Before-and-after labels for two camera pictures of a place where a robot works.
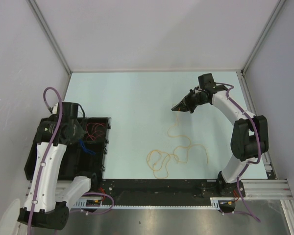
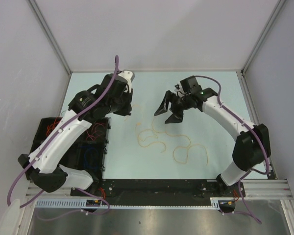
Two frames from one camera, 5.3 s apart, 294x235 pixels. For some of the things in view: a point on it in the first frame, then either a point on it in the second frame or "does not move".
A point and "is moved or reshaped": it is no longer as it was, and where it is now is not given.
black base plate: x=168 y=192 does not move
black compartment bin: x=84 y=158 does not move
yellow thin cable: x=187 y=153 is moved or reshaped
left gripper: x=79 y=134 to x=125 y=111
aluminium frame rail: x=274 y=189 does not move
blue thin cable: x=86 y=150 to x=85 y=156
